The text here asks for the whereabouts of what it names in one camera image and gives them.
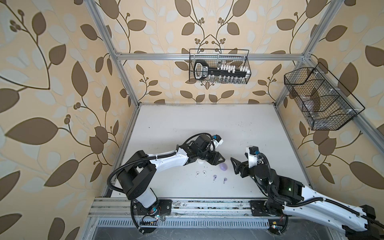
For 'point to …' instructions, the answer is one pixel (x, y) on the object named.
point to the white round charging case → (200, 161)
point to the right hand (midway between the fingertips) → (238, 159)
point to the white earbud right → (204, 172)
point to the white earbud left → (197, 172)
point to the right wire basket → (325, 103)
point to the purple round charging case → (223, 166)
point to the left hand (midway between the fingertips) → (225, 158)
